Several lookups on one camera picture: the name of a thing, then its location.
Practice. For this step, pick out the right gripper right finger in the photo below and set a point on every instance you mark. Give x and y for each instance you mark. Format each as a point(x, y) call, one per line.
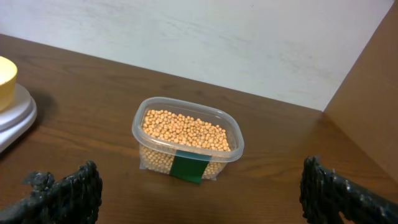
point(327, 197)

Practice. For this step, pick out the green tape label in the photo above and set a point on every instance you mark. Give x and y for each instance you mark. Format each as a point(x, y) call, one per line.
point(189, 166)

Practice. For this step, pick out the pale yellow bowl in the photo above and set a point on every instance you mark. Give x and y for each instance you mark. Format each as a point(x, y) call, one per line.
point(8, 82)

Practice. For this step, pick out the clear plastic container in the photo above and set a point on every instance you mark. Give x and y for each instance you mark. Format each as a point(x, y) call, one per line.
point(205, 113)

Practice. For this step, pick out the soybeans in container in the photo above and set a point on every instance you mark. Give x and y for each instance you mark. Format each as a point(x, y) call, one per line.
point(183, 130)

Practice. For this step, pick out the white digital kitchen scale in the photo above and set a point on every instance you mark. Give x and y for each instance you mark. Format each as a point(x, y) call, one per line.
point(18, 117)

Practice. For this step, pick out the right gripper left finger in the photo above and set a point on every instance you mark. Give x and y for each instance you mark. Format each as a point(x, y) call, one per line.
point(76, 198)

